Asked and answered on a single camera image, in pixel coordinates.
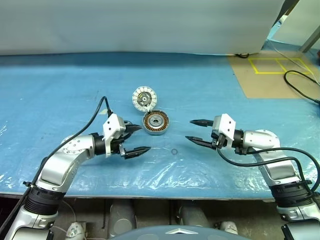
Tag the blue-grey dome with silver emblem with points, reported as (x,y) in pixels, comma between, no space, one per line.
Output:
(175,233)

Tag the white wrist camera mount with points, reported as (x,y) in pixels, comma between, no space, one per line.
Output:
(226,125)
(112,126)

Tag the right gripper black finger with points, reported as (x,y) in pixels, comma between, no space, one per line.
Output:
(200,142)
(201,122)

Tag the brown cardboard floor sheet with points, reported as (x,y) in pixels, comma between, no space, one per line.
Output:
(262,85)

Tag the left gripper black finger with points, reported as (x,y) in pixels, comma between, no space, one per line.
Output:
(133,128)
(136,152)

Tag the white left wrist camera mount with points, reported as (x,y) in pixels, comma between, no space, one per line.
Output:
(112,126)

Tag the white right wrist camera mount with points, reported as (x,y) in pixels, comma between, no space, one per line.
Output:
(226,125)

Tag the white motor stator disc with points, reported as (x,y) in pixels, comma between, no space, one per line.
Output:
(144,98)

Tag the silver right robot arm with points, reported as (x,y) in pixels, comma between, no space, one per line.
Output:
(262,141)

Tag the white rounded plastic piece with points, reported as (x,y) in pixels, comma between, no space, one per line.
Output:
(228,227)
(75,231)

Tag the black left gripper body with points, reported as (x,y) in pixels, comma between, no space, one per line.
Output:
(117,146)

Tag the white backdrop board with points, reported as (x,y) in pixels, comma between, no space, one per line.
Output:
(125,25)

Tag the aluminium profile post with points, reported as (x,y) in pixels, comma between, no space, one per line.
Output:
(311,38)

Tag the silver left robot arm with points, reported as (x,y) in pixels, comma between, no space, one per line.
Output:
(57,165)

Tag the blue plastic table sheet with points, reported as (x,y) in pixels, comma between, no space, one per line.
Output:
(50,87)

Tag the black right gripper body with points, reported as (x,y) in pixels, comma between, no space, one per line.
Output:
(217,141)

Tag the motor housing with copper windings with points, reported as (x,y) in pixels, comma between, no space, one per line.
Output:
(150,123)

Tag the grey rounded cylinder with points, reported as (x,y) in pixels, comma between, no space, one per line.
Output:
(122,217)
(195,215)

